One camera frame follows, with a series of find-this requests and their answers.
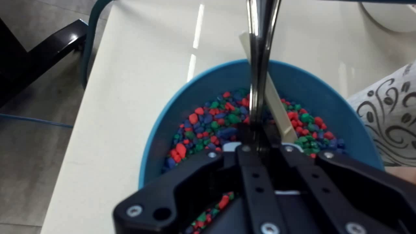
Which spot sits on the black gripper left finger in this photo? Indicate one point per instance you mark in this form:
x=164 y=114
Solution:
x=235 y=186

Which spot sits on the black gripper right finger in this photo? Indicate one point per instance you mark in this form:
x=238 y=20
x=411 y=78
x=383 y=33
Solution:
x=348 y=197

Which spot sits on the silver metal spoon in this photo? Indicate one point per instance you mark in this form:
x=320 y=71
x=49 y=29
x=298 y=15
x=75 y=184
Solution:
x=262 y=23

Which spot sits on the blue bowl of coloured pebbles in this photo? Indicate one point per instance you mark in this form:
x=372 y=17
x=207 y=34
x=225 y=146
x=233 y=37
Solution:
x=211 y=114

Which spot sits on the patterned paper cup empty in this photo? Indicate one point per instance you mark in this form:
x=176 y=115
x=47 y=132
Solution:
x=388 y=110

